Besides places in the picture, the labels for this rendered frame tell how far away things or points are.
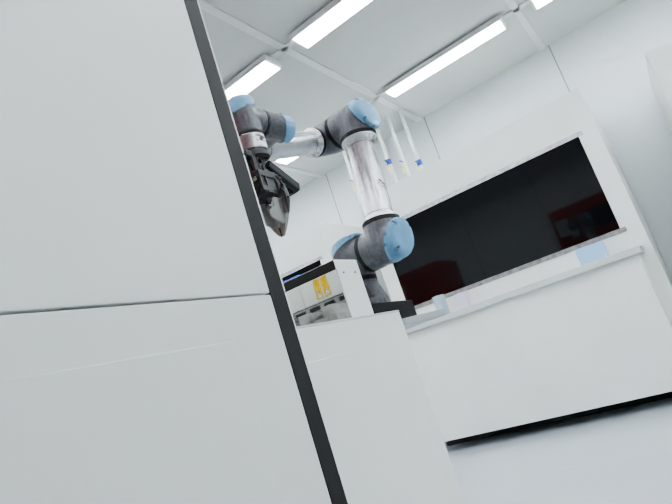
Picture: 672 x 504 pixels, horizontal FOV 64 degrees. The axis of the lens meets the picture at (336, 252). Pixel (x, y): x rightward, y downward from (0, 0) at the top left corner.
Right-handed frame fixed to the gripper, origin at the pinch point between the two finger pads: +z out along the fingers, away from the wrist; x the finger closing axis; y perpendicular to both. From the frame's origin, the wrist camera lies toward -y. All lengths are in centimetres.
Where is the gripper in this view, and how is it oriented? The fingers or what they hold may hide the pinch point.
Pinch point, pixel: (283, 231)
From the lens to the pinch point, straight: 128.9
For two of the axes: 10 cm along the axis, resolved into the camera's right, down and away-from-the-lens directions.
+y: -5.5, -0.2, -8.4
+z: 3.0, 9.3, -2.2
